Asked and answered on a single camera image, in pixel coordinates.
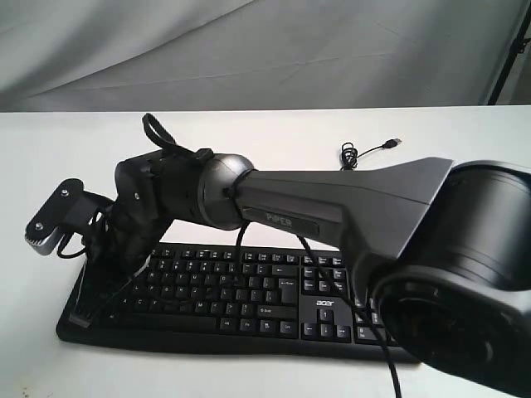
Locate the grey backdrop cloth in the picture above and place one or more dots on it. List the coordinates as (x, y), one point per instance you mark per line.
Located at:
(251, 55)

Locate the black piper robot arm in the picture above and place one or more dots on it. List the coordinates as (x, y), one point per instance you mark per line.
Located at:
(441, 251)

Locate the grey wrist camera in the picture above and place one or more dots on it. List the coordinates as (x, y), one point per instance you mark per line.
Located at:
(68, 210)

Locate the black acer keyboard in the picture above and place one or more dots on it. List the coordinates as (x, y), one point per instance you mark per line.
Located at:
(209, 299)

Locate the black stand pole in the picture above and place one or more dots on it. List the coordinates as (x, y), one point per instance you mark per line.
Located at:
(517, 46)

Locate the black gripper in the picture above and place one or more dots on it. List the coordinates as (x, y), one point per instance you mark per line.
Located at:
(116, 247)

